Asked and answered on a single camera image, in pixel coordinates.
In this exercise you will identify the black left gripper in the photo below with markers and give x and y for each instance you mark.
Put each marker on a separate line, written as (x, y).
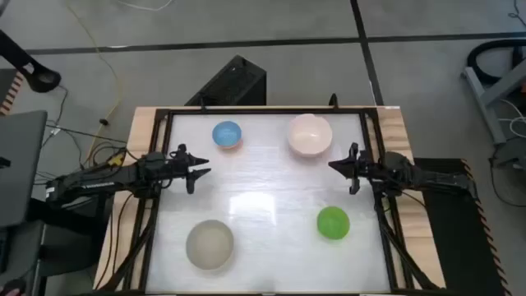
(181, 164)

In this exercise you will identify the small green bowl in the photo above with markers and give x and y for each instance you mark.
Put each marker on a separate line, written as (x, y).
(333, 222)

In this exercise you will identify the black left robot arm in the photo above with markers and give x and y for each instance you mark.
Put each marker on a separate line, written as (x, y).
(102, 181)

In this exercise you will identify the black metal table frame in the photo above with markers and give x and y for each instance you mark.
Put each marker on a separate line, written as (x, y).
(267, 111)

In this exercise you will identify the large grey bowl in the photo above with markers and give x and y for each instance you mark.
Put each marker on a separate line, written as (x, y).
(209, 244)

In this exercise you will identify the grey metal stand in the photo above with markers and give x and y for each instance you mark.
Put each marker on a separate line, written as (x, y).
(489, 98)

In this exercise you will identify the black arm base stand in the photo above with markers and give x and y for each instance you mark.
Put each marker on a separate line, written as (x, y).
(70, 234)

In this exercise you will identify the black mat with orange edge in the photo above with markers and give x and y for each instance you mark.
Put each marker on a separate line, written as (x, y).
(8, 88)
(456, 230)

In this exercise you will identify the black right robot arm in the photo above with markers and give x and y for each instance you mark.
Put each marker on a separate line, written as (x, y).
(431, 177)

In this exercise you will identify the black computer tower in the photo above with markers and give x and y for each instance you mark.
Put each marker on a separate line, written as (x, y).
(234, 82)

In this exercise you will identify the small blue bowl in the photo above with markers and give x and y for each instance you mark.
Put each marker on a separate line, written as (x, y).
(227, 134)

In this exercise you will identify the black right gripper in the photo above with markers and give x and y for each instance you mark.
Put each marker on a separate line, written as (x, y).
(370, 166)

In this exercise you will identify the large pink bowl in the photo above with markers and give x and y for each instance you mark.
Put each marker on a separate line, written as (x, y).
(309, 135)

